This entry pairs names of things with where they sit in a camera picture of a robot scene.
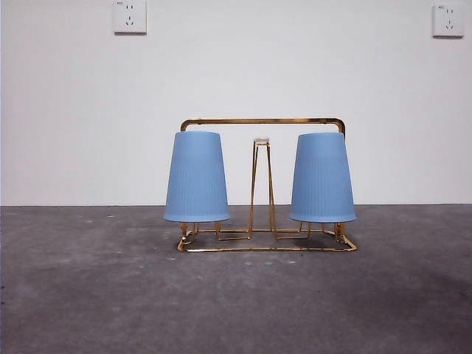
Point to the white wall socket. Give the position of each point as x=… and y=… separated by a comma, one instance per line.
x=129, y=16
x=448, y=20

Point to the blue ribbed plastic cup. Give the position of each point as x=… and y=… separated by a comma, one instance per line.
x=322, y=177
x=195, y=177

